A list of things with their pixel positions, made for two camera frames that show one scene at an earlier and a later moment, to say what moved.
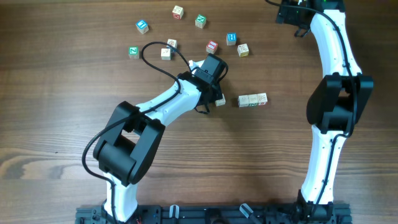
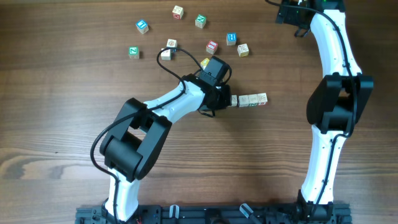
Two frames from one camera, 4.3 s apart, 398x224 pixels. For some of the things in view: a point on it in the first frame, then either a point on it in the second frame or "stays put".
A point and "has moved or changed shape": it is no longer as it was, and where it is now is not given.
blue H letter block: x=231 y=38 stays put
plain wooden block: x=221 y=102 has moved or changed shape
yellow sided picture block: x=243 y=50 stays put
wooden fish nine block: x=243 y=101 stays put
